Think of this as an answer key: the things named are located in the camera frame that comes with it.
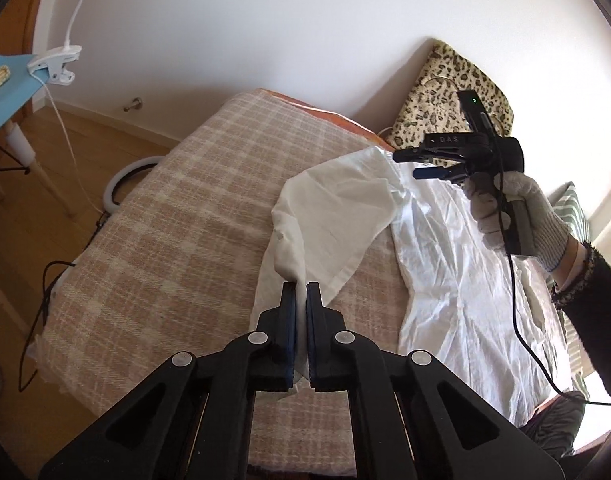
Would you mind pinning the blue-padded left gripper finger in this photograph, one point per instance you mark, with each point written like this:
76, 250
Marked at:
453, 174

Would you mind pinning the metal door stopper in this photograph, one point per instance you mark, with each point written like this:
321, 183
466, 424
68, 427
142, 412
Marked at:
135, 104

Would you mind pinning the grey knit gloved right hand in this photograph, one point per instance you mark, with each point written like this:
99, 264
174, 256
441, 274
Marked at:
555, 247

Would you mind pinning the green striped white pillow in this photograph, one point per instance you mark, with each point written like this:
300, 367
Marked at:
567, 206

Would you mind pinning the white ring light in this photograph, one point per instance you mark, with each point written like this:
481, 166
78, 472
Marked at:
122, 176

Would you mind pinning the black tracking camera box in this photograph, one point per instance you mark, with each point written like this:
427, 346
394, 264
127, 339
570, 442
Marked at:
475, 113

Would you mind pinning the light blue table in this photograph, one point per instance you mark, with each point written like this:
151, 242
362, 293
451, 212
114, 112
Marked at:
19, 88

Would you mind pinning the black sleeved right forearm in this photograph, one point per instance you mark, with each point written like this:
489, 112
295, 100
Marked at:
583, 292

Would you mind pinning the leopard print pillow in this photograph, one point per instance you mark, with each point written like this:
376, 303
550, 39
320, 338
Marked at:
432, 105

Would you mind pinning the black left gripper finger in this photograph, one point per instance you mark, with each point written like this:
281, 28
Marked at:
413, 155
326, 371
275, 367

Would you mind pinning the white shirt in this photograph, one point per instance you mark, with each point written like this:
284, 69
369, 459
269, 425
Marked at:
489, 319

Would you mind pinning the beige plaid bed blanket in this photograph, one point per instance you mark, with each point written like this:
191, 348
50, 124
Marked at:
152, 331

